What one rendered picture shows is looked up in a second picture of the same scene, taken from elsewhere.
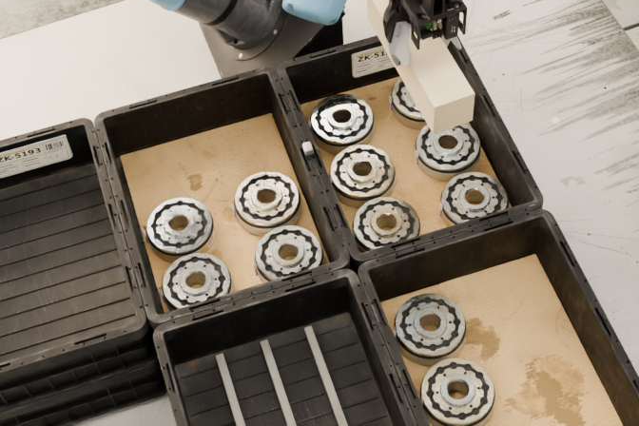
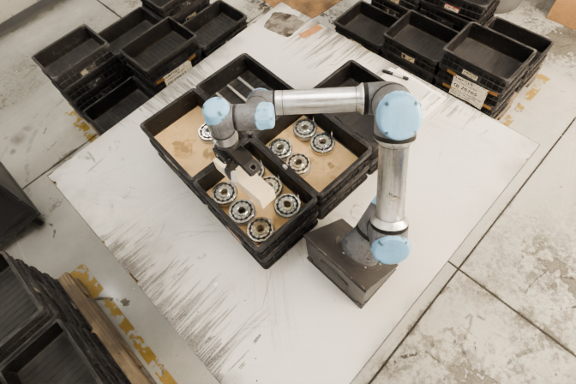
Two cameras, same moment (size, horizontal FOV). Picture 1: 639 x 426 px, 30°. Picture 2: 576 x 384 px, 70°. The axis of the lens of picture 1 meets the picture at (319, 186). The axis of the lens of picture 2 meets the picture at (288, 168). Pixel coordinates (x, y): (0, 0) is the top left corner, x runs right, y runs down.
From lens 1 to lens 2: 191 cm
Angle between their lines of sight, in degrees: 66
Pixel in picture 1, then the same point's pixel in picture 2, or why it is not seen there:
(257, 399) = not seen: hidden behind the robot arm
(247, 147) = (320, 185)
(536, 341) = (191, 160)
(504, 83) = (243, 295)
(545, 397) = (184, 146)
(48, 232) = (368, 129)
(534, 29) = (238, 335)
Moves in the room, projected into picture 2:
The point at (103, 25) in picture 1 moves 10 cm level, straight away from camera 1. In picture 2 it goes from (438, 250) to (460, 268)
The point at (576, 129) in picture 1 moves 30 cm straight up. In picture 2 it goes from (205, 283) to (182, 256)
